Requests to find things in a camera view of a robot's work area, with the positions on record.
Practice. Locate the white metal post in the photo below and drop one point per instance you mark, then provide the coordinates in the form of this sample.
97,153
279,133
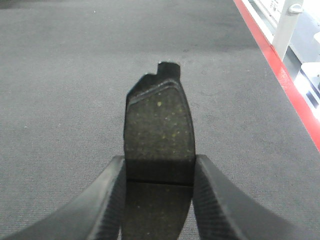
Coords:
287,22

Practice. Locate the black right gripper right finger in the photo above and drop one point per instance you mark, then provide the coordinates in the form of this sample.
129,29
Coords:
224,212

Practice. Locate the red conveyor side rail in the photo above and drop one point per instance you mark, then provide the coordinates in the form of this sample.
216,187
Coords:
311,124

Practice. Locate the brake pad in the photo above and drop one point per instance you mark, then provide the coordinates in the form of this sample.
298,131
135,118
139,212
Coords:
160,156

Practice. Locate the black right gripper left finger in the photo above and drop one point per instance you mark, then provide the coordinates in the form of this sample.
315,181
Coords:
95,214

